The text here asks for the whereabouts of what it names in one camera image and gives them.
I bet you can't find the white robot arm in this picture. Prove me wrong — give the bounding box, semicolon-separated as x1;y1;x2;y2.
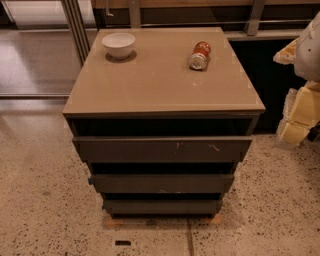
273;12;320;148

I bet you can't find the grey drawer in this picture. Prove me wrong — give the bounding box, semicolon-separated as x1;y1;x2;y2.
90;174;234;194
103;200;222;215
73;136;251;163

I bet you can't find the white ceramic bowl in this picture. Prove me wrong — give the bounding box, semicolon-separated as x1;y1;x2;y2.
102;33;135;59

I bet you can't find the wooden base board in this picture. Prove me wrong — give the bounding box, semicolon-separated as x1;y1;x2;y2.
103;213;222;229

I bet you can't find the orange soda can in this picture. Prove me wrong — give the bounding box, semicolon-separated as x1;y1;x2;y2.
189;41;211;70

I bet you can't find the metal railing frame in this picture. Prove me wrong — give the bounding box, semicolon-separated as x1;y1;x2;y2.
61;0;320;55

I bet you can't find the grey drawer cabinet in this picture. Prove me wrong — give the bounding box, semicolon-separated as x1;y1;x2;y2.
62;27;266;219

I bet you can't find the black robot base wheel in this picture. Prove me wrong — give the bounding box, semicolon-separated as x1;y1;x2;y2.
307;122;320;142

